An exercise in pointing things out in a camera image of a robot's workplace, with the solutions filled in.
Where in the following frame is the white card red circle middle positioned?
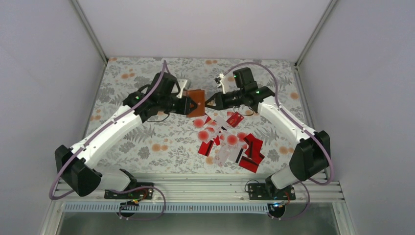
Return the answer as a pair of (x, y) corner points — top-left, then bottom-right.
(197, 127), (215, 142)

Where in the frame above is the dark red card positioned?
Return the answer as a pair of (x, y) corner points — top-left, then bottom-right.
(243, 134), (263, 158)
(238, 155), (264, 173)

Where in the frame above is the white card red circle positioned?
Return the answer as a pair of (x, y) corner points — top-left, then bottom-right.
(197, 127), (215, 142)
(193, 118), (206, 128)
(224, 133), (239, 147)

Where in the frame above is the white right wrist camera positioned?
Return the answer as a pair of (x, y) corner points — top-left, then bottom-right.
(214, 73), (230, 94)

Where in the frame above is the white card pale pattern bottom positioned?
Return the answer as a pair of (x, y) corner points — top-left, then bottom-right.
(214, 145), (231, 165)

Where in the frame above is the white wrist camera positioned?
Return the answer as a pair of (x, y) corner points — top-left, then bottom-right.
(214, 73), (230, 94)
(176, 79), (190, 98)

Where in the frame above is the aluminium rail frame front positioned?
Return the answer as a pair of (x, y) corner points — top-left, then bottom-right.
(40, 174), (355, 235)

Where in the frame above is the white card red circle top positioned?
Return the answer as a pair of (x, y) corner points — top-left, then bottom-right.
(193, 118), (206, 128)

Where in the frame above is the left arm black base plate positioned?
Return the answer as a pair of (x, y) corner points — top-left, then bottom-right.
(104, 182), (154, 200)

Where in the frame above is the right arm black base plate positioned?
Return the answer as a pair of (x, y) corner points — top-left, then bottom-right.
(247, 183), (296, 201)

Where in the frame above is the slotted grey cable duct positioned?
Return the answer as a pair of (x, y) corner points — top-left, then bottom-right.
(62, 202), (268, 214)

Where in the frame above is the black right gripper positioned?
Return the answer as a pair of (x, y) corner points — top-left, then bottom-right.
(204, 89), (244, 111)

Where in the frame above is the white card red circle centre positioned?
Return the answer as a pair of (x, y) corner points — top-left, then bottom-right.
(224, 133), (239, 147)

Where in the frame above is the red card black stripe left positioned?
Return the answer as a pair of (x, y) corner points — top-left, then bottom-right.
(198, 140), (214, 157)

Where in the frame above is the brown leather card holder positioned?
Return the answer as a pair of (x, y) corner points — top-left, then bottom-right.
(186, 89), (206, 118)

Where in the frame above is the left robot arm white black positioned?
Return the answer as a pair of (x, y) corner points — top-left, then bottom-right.
(54, 72), (197, 198)

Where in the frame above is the red card with gold logo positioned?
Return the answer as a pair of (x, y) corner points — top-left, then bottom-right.
(226, 112), (244, 128)

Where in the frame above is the dark red card right upper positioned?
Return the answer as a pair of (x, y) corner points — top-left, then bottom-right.
(243, 134), (263, 158)

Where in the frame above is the white card black stripe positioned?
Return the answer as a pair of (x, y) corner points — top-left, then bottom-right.
(228, 148), (245, 164)

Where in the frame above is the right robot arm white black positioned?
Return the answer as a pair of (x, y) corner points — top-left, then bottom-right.
(205, 67), (333, 200)

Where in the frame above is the dark red card bottom right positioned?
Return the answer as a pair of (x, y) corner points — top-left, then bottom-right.
(238, 155), (264, 173)

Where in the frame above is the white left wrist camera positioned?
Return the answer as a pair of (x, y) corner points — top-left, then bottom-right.
(176, 79), (190, 98)

